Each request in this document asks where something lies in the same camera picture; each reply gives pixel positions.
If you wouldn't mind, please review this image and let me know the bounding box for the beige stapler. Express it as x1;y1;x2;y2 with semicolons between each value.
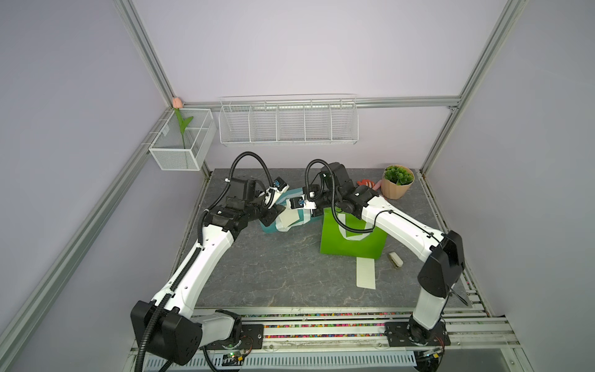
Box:
387;252;404;268

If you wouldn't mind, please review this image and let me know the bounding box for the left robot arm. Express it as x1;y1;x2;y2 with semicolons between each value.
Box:
130;177;288;371

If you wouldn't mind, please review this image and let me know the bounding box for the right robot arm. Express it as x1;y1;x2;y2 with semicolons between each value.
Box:
300;159;466;346

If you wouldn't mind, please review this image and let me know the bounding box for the green shopping bag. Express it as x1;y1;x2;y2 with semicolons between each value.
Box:
320;209;387;260

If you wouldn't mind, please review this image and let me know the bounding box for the red white garden glove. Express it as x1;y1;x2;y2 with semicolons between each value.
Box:
356;179;382;191

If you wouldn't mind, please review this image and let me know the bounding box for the beige plant pot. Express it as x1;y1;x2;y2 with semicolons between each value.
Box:
381;175;415;200

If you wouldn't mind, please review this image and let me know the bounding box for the green potted plant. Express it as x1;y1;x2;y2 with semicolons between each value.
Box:
384;165;415;185

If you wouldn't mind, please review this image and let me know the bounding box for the white mesh box basket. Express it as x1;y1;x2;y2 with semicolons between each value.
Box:
149;108;217;171

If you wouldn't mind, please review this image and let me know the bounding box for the artificial pink tulip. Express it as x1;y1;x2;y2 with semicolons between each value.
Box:
172;97;194;149

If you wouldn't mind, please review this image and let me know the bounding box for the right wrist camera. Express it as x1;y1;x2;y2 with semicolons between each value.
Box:
289;195;317;210

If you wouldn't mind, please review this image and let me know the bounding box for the white wire wall basket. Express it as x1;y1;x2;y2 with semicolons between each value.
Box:
218;94;359;146

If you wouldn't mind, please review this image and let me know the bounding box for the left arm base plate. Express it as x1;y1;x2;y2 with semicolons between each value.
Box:
206;323;264;350

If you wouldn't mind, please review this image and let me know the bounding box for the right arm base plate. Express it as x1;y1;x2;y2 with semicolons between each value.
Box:
384;321;451;347

